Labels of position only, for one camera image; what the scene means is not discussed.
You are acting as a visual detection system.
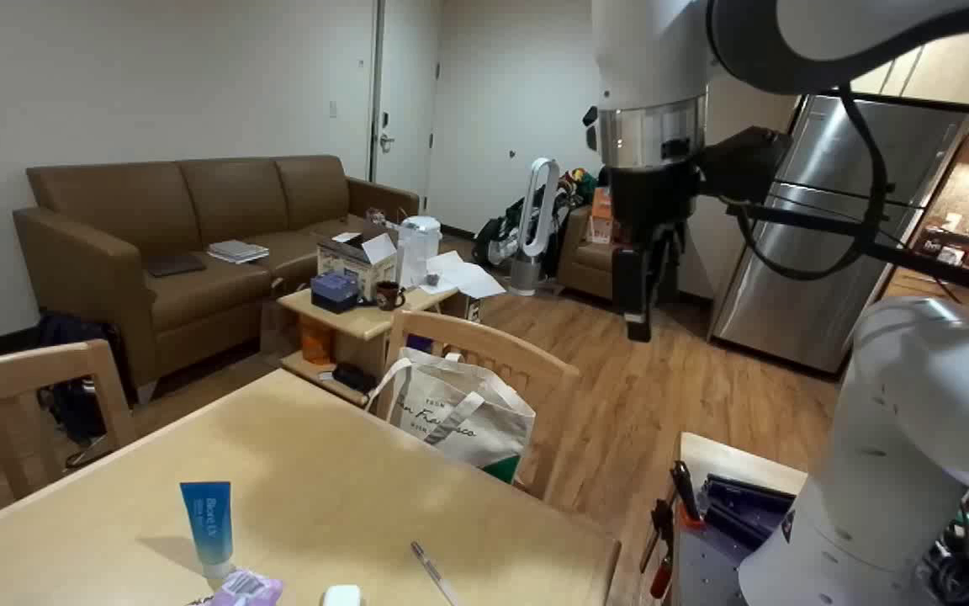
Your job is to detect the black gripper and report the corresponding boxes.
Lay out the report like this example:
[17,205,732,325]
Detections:
[598,163,699,344]

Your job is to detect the blue squeeze tube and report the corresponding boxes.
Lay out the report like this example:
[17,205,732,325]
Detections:
[178,480,237,585]

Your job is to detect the brown armchair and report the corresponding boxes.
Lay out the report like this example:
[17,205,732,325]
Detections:
[557,205,645,306]

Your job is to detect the orange package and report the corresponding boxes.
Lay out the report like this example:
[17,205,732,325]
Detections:
[585,182,623,248]

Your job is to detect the white bladeless fan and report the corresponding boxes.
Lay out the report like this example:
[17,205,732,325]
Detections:
[507,155,567,296]

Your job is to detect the green black bags pile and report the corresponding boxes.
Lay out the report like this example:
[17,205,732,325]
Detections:
[471,198,534,269]

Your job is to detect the wooden chair with dark seat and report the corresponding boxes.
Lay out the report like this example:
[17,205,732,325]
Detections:
[379,310,585,504]

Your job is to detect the stainless steel refrigerator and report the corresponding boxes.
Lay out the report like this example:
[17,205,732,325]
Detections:
[708,91,969,381]

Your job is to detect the loose white paper sheets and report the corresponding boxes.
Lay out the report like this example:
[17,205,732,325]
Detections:
[428,248,507,306]

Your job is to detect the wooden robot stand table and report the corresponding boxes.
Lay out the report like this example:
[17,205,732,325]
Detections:
[671,432,816,606]

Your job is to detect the black orange bar clamp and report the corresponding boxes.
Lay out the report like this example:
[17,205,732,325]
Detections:
[665,458,708,533]

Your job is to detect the white kettle jug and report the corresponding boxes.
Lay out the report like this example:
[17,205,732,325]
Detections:
[394,214,443,291]

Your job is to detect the beige canvas tote bag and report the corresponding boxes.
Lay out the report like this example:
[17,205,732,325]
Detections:
[364,347,540,480]

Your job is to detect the black red bar clamp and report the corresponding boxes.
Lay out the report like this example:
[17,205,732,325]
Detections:
[638,494,681,606]

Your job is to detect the light wooden coffee table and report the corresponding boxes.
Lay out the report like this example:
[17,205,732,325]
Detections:
[275,280,467,412]

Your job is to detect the white cardboard box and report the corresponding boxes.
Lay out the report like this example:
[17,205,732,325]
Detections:
[314,230,403,302]

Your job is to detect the kitchen counter with items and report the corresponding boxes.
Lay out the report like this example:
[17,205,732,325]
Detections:
[885,163,969,306]

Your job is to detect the white door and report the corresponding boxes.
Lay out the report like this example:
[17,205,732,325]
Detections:
[370,0,443,209]

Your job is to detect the dark blue box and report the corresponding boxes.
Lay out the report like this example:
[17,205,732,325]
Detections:
[310,269,366,316]

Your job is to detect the silver pen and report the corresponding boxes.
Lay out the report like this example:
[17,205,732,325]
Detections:
[407,540,465,606]

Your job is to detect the light wooden kitchen cabinets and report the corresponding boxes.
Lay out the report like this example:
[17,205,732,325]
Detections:
[849,24,969,112]

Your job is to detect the stack of papers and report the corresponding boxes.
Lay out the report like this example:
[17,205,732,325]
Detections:
[207,235,274,269]

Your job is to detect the dark laptop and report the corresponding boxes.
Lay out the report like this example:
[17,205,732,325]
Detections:
[143,248,212,283]

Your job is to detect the brown leather sofa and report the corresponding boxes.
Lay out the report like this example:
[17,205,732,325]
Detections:
[9,151,423,398]

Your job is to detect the black backpack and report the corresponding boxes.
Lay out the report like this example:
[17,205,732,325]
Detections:
[35,310,127,452]

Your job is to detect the wooden slat back chair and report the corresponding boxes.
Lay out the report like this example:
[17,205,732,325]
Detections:
[0,338,143,540]

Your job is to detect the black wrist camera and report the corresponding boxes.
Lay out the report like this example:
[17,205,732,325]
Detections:
[689,124,791,209]

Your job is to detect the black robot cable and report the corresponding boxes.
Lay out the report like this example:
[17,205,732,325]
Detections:
[725,81,969,306]

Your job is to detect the dark blue bracket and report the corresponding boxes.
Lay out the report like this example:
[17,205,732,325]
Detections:
[699,471,799,553]

